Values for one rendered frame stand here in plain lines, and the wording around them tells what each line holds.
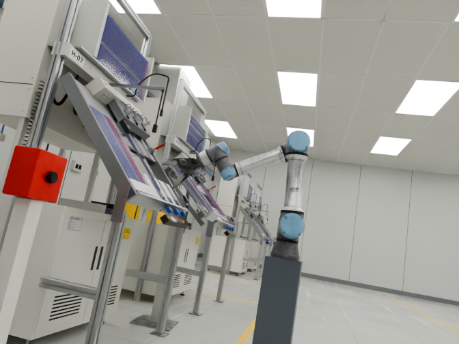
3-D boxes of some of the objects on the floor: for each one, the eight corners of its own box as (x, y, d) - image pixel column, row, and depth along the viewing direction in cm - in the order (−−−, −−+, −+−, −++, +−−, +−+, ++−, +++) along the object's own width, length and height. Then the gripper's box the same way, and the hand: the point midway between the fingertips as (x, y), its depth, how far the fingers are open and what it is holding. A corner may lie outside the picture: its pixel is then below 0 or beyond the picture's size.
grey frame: (164, 334, 211) (220, 38, 245) (85, 379, 136) (182, -55, 170) (81, 313, 224) (146, 35, 258) (-32, 344, 149) (80, -53, 183)
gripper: (211, 178, 192) (178, 194, 194) (196, 146, 198) (164, 162, 199) (206, 175, 184) (172, 192, 186) (191, 142, 189) (158, 159, 191)
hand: (166, 176), depth 190 cm, fingers open, 14 cm apart
